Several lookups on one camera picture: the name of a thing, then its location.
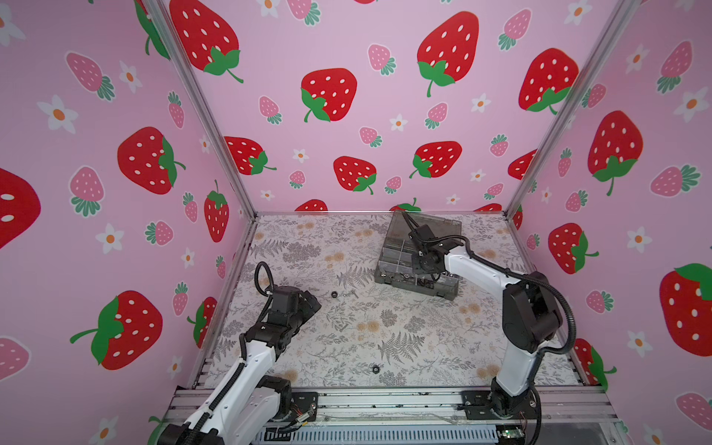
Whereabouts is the grey plastic compartment box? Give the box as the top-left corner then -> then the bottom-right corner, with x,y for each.
375,211 -> 459,300

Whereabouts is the silver screw pair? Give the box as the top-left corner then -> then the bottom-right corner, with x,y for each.
341,289 -> 359,299

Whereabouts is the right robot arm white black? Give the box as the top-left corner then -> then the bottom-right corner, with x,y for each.
404,215 -> 577,418

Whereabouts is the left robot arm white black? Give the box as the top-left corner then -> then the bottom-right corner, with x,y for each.
157,287 -> 321,444

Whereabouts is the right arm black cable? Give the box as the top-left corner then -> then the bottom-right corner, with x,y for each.
401,210 -> 577,357

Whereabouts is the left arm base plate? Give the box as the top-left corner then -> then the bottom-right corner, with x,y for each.
270,391 -> 319,423

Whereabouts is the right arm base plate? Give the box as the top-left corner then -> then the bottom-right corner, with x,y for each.
457,390 -> 541,422

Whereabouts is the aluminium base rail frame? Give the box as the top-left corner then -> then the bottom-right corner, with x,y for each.
149,387 -> 632,444

